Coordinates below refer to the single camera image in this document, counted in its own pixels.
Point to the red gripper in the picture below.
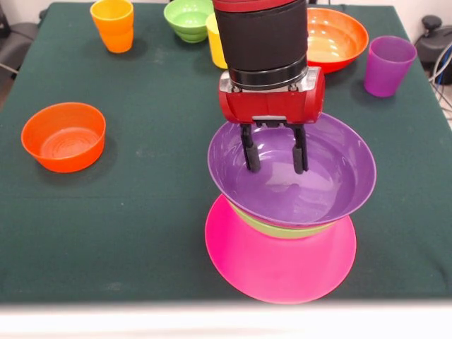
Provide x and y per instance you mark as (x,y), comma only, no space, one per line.
(272,106)

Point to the purple plastic bowl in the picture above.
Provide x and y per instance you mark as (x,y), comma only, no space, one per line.
(335,176)

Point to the large green plastic bowl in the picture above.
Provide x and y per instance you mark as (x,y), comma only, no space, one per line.
(282,233)

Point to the pink plastic bowl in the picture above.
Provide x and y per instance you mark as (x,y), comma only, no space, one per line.
(282,268)

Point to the small red-orange plastic bowl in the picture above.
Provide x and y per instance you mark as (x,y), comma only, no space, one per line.
(63,141)

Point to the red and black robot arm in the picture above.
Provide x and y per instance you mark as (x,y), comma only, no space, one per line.
(261,39)

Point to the yellow plastic cup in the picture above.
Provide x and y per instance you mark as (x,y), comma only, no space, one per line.
(215,46)

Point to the large red-orange plastic bowl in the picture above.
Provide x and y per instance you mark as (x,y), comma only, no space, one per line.
(335,42)

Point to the purple plastic cup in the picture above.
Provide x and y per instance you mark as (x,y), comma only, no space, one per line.
(388,67)

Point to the small green plastic bowl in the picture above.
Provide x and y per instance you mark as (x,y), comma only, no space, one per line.
(187,21)

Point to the dark green tablecloth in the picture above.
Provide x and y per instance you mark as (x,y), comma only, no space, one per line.
(106,229)

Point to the black chair base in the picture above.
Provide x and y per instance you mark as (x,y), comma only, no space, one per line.
(432,42)

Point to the orange plastic cup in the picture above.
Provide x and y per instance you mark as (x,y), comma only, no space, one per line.
(113,24)

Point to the grey office chair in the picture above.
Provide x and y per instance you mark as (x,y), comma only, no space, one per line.
(17,42)

